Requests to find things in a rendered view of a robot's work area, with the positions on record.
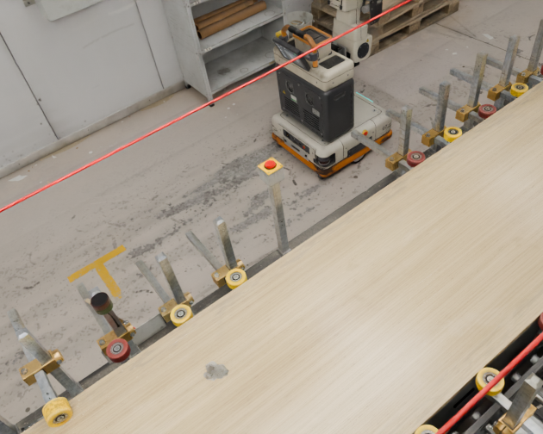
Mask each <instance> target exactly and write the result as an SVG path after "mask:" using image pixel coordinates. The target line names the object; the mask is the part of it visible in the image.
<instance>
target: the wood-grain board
mask: <svg viewBox="0 0 543 434"><path fill-rule="evenodd" d="M542 313H543V81H541V82H540V83H539V84H537V85H535V86H534V87H533V88H532V89H530V90H528V91H527V92H525V93H524V94H522V95H521V96H519V97H517V98H516V99H515V100H514V101H513V102H511V103H509V104H508V105H506V106H505V107H503V108H501V109H500V110H498V111H497V112H495V113H494V114H493V115H491V116H490V117H488V118H487V119H485V120H484V121H482V122H481V123H479V124H478V125H476V126H475V127H474V128H472V129H471V130H469V131H468V132H466V133H464V134H463V135H461V136H460V137H458V138H457V139H456V140H455V141H453V142H452V143H450V144H449V145H447V146H445V147H444V148H442V149H441V150H439V151H438V152H436V153H435V154H434V155H432V156H431V157H429V158H427V159H426V160H425V161H423V162H422V163H420V164H418V165H417V166H416V167H415V168H413V169H412V170H410V171H408V172H407V173H405V174H404V175H402V176H401V177H399V178H398V179H397V180H396V181H394V182H393V183H391V184H389V185H388V186H386V187H385V188H383V189H381V190H380V191H378V192H377V193H376V194H375V195H373V196H371V197H370V198H369V199H367V200H366V201H364V202H362V203H361V204H359V205H358V206H357V207H356V208H354V209H352V210H351V211H349V212H348V213H346V214H344V215H343V216H341V217H340V218H339V219H338V220H336V221H335V222H333V223H332V224H330V225H329V226H327V227H325V228H324V229H322V230H321V231H319V232H318V233H317V234H315V235H314V236H312V237H311V238H310V239H308V240H306V241H305V242H303V243H302V244H300V245H299V246H298V247H296V248H295V249H293V250H292V251H290V252H288V253H287V254H285V255H284V256H282V257H281V258H280V259H279V260H277V261H276V262H274V263H272V264H271V265H269V266H268V267H266V268H265V269H263V270H261V271H260V272H259V273H258V274H256V275H255V276H253V277H252V278H250V279H249V280H247V281H246V282H244V283H242V284H241V285H240V286H239V287H237V288H235V289H234V290H232V291H231V292H229V293H228V294H226V295H224V296H223V297H222V298H221V299H220V300H218V301H216V302H215V303H213V304H212V305H210V306H209V307H207V308H205V309H204V310H202V311H201V312H200V313H198V314H197V315H196V316H194V317H193V318H191V319H189V320H188V321H186V322H185V323H183V324H182V325H181V326H179V327H178V328H176V329H175V330H173V331H172V332H170V333H168V334H167V335H166V336H164V337H163V338H162V339H160V340H159V341H157V342H156V343H154V344H152V345H151V346H149V347H148V348H146V349H145V350H143V351H142V352H141V353H139V354H138V355H137V356H135V357H133V358H132V359H130V360H129V361H127V362H126V363H124V364H123V365H122V366H120V367H119V368H117V369H115V370H114V371H112V372H111V373H109V374H108V375H106V376H105V377H104V378H103V379H101V380H100V381H98V382H96V383H95V384H93V385H92V386H90V387H88V388H87V389H85V390H84V391H83V392H82V393H80V394H79V395H77V396H76V397H74V398H73V399H71V400H69V401H68V403H69V405H70V407H71V409H72V417H71V418H70V420H69V421H67V422H66V423H65V424H63V425H61V426H59V427H49V426H48V425H47V422H46V420H45V418H43V419H42V420H40V421H39V422H37V423H36V424H34V425H32V426H31V427H29V428H28V429H26V430H25V431H24V432H23V433H21V434H415V431H416V429H417V428H418V427H420V426H421V425H424V424H426V423H427V422H428V421H429V420H430V419H431V418H432V417H433V416H434V415H435V414H436V413H437V412H438V411H439V410H440V409H441V408H442V407H443V406H445V405H446V404H447V403H448V402H449V401H450V400H451V399H452V398H453V397H454V396H455V395H456V394H458V393H459V392H460V391H461V390H462V389H463V388H464V387H465V386H466V385H467V384H468V383H470V382H471V381H472V380H473V379H474V378H475V377H476V376H477V373H478V371H479V370H480V369H483V368H486V367H487V366H488V365H489V364H490V363H491V362H492V361H493V360H495V359H496V358H497V357H498V356H499V355H500V354H501V353H502V352H503V351H504V350H505V349H506V348H508V347H509V346H510V345H511V344H512V343H513V342H514V341H515V340H516V339H517V338H518V337H520V335H522V333H523V332H524V331H526V330H527V329H528V327H529V326H531V325H532V324H533V323H534V322H535V321H536V320H537V319H538V318H539V317H540V315H541V314H542ZM211 361H213V362H215V363H217V364H224V365H225V367H226V369H228V370H229V371H228V375H227V376H224V377H223V378H221V379H219V378H218V379H215V380H214V381H211V380H207V379H206V378H205V377H204V376H203V374H204V373H205V372H207V369H206V368H205V366H206V364H208V363H209V362H211Z"/></svg>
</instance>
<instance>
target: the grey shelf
mask: <svg viewBox="0 0 543 434"><path fill-rule="evenodd" d="M236 1H238V0H161V2H162V5H163V8H164V11H165V17H166V20H167V23H168V26H169V29H170V32H171V36H172V41H173V45H174V47H175V51H176V54H177V57H178V63H179V65H180V69H181V72H182V75H183V78H184V83H185V88H186V89H189V88H191V87H190V85H191V86H192V87H194V88H195V89H196V90H198V91H199V92H200V93H202V94H203V95H204V96H206V97H207V99H208V102H210V101H212V100H213V97H212V95H213V94H215V93H216V92H217V91H219V90H222V89H224V88H225V87H227V86H229V85H230V84H232V83H235V82H237V81H240V80H241V79H243V78H246V77H248V76H250V75H252V74H254V73H255V72H257V71H260V70H262V69H264V68H266V67H267V66H269V65H272V64H274V63H276V61H275V59H274V52H273V48H274V47H275V46H276V45H275V43H274V42H273V40H272V39H273V38H274V37H276V32H278V31H281V29H282V27H283V26H284V25H286V24H288V23H287V15H286V6H285V0H264V1H265V3H266V9H264V10H262V11H260V12H259V13H257V14H255V15H252V16H250V17H248V18H246V19H244V20H242V21H240V22H237V23H235V24H234V25H232V26H230V27H228V28H224V29H223V30H221V31H219V32H217V33H215V34H212V35H211V36H208V37H206V38H204V39H202V40H200V39H199V37H198V36H197V30H196V26H195V23H194V19H195V18H198V17H199V16H203V15H205V14H208V13H209V12H211V11H214V10H216V9H219V8H221V7H224V6H226V5H228V4H231V3H234V2H236ZM192 24H193V25H192ZM263 30H264V31H263ZM258 32H259V33H258ZM210 98H211V99H210Z"/></svg>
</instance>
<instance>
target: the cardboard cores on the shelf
mask: <svg viewBox="0 0 543 434"><path fill-rule="evenodd" d="M256 2H257V3H256ZM264 9H266V3H265V1H264V0H262V1H259V2H258V0H238V1H236V2H234V3H231V4H228V5H226V6H224V7H221V8H219V9H216V10H214V11H211V12H209V13H208V14H205V15H201V16H199V17H198V18H195V19H194V23H195V26H196V30H197V36H198V37H199V39H200V40H202V39H204V38H206V37H208V36H211V35H212V34H215V33H217V32H219V31H221V30H223V29H224V28H228V27H230V26H232V25H234V24H235V23H237V22H240V21H242V20H244V19H246V18H248V17H250V16H253V15H255V14H257V13H259V12H260V11H262V10H264Z"/></svg>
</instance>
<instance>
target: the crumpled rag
mask: <svg viewBox="0 0 543 434"><path fill-rule="evenodd" d="M205 368H206V370H207V372H205V373H204V374H203V376H204V377H205V378H206V379H207V380H211V381H214V380H215V379H218V378H219V379H221V378H223V377H224V376H227V375H228V371H229V370H228V369H226V367H225V365H224V364H217V363H215V362H213V361H211V362H209V363H208V364H206V366H205Z"/></svg>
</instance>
